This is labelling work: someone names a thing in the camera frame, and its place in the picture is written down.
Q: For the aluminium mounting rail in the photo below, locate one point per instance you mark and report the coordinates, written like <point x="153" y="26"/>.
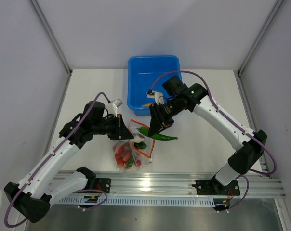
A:
<point x="179" y="184"/>

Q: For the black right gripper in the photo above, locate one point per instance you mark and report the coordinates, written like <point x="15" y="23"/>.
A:
<point x="158" y="121"/>

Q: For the blue plastic bin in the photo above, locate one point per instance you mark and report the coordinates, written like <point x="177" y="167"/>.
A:
<point x="143" y="71"/>

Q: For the right aluminium frame post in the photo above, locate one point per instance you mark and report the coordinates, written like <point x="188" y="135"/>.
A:
<point x="269" y="21"/>

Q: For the green cucumber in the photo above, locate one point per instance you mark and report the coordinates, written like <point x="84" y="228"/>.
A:
<point x="141" y="145"/>

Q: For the clear orange zip top bag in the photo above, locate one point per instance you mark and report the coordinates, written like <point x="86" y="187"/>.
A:
<point x="145" y="154"/>

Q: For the grey toy fish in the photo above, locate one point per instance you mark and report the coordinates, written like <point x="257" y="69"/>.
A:
<point x="137" y="138"/>

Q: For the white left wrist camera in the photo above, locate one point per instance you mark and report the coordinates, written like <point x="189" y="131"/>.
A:
<point x="113" y="106"/>

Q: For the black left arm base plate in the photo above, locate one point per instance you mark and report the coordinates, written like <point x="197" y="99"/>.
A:
<point x="103" y="184"/>

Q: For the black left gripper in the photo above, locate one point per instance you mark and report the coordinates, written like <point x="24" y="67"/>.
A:
<point x="121" y="131"/>

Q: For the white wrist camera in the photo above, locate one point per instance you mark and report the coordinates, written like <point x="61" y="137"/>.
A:
<point x="113" y="106"/>
<point x="157" y="96"/>

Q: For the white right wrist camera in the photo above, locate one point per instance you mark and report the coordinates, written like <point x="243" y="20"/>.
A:
<point x="157" y="96"/>

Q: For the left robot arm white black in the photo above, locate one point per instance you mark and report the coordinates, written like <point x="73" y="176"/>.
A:
<point x="34" y="195"/>

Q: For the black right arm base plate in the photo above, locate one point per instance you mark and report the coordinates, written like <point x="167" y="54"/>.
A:
<point x="213" y="187"/>

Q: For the left aluminium frame post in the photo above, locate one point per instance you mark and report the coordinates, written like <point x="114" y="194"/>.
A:
<point x="50" y="34"/>

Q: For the small green chili pepper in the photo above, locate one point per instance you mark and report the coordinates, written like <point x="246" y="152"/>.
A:
<point x="159" y="137"/>

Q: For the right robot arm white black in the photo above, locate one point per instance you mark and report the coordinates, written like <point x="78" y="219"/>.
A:
<point x="248" y="144"/>

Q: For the aluminium frame post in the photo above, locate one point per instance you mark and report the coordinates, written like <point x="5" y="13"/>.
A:
<point x="269" y="21"/>
<point x="50" y="34"/>

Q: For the slotted white cable duct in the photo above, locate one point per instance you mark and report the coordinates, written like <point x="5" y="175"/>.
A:
<point x="138" y="201"/>

